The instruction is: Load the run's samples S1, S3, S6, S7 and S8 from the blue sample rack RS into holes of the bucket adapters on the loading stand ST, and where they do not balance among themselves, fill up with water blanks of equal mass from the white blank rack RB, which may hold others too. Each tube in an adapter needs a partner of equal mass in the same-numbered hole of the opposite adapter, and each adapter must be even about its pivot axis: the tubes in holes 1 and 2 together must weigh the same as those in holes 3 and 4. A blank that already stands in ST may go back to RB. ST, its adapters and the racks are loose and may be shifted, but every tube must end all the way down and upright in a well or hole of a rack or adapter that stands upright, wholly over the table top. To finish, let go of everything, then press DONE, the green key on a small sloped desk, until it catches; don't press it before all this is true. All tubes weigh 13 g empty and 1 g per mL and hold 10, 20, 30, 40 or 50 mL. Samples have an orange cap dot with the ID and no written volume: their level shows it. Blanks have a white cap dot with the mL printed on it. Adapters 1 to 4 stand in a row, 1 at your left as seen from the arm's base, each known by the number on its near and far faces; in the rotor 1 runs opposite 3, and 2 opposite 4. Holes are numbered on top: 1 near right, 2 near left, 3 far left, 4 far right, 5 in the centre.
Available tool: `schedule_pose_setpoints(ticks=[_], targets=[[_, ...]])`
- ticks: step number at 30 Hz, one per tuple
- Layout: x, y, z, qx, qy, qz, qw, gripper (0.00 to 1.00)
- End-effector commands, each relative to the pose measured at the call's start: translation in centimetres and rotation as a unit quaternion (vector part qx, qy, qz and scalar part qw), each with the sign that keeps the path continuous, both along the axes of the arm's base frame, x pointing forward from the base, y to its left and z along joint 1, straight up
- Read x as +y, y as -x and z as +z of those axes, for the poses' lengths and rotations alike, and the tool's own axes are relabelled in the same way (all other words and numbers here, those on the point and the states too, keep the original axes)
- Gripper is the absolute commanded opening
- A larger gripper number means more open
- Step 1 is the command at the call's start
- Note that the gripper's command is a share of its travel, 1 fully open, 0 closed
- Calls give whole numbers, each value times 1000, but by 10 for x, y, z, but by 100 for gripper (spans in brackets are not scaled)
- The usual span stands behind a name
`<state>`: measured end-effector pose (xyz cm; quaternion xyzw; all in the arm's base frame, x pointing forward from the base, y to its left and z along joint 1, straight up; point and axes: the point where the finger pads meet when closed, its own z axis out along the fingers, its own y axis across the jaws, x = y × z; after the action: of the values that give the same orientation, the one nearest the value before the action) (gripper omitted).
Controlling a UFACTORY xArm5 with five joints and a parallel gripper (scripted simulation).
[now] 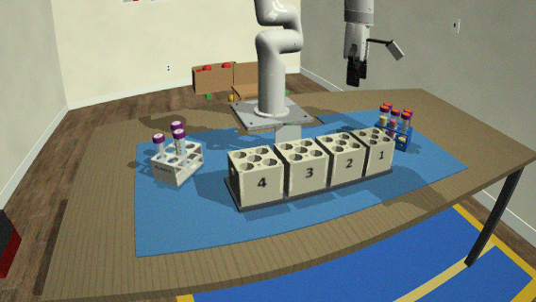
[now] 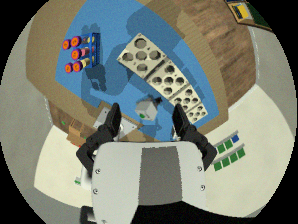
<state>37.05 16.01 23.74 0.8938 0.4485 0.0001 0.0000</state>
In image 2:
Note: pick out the blue mat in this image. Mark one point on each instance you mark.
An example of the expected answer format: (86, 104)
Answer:
(118, 22)

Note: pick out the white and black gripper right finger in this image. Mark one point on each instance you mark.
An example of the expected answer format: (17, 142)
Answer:
(189, 132)

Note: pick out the cream bucket adapter block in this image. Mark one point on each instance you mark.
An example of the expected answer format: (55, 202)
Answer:
(144, 56)
(199, 111)
(166, 79)
(181, 94)

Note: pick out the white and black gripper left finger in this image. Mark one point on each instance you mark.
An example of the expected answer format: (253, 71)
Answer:
(106, 132)

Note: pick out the white tube rack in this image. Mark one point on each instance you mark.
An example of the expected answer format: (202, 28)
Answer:
(173, 132)

